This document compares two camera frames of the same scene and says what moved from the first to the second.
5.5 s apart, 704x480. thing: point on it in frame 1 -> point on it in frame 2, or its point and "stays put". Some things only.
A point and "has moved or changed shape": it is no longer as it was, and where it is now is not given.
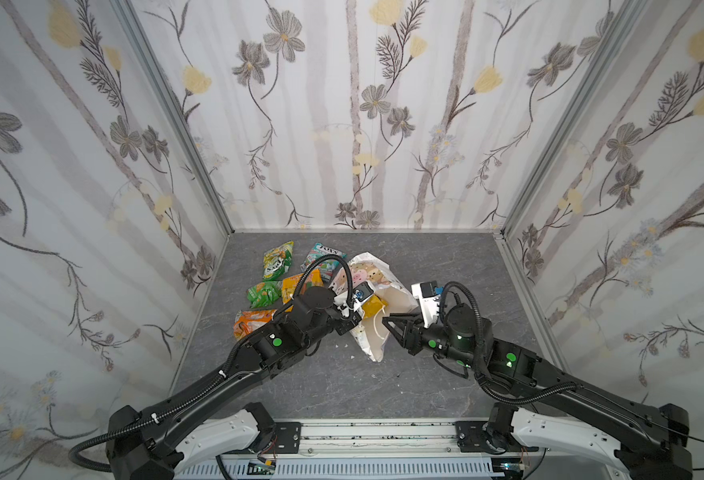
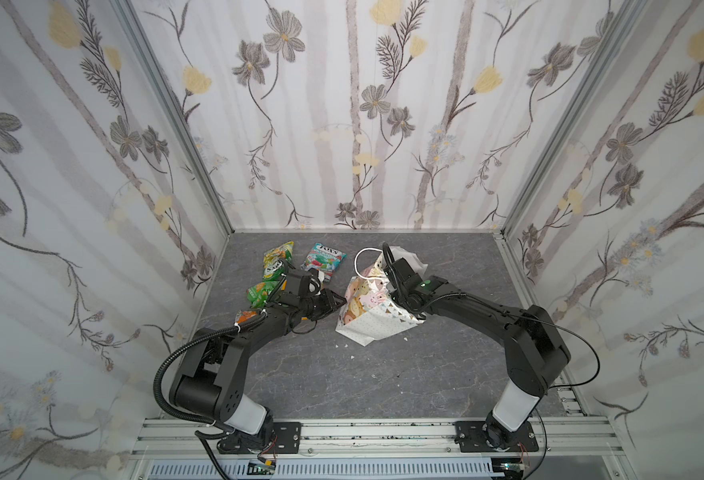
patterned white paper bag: (379, 297) has moved or changed shape
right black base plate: (471, 439) stays put
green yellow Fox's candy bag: (277, 261) stays put
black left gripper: (346, 315) -> (322, 301)
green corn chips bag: (264, 293) stays put
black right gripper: (410, 335) -> (400, 288)
